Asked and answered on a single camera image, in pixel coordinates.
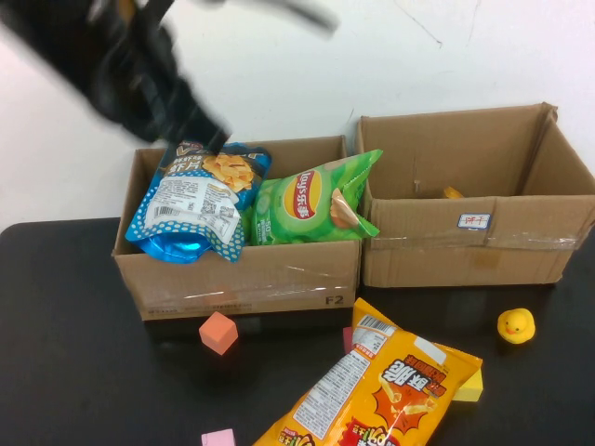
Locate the yellow foam cube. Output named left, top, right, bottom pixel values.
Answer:
left=453, top=369, right=484, bottom=403

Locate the white label sticker red writing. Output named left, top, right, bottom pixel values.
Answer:
left=456, top=212, right=493, bottom=230

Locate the orange foam cube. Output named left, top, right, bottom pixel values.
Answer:
left=198, top=310, right=240, bottom=357

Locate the cardboard box with F2 print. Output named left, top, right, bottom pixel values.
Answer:
left=111, top=134, right=363, bottom=322

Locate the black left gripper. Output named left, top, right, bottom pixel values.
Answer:
left=87, top=0, right=233, bottom=155

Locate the green Lay's chips bag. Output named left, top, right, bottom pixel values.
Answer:
left=241, top=149, right=384, bottom=246

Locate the large orange fries snack bag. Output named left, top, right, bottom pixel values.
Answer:
left=252, top=296, right=484, bottom=446

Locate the cardboard box with white label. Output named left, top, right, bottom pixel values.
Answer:
left=353, top=101, right=595, bottom=289

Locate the yellow rubber duck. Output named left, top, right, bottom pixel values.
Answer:
left=496, top=308, right=536, bottom=346

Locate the blue shrimp chips bag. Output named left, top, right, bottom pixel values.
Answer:
left=125, top=138, right=274, bottom=265

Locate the light pink foam cube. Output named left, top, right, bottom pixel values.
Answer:
left=200, top=428, right=236, bottom=446

